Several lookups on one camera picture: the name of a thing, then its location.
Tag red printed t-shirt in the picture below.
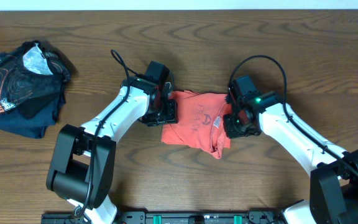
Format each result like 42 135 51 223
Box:
161 90 232 159

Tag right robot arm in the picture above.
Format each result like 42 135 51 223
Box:
224 76 358 223

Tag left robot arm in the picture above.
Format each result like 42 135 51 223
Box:
42 61 178 223

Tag navy blue folded garment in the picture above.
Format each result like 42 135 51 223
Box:
0 93 66 139

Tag black patterned folded garment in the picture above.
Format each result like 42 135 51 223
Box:
0 40 71 119

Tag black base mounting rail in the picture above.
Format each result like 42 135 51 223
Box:
40 210 286 224

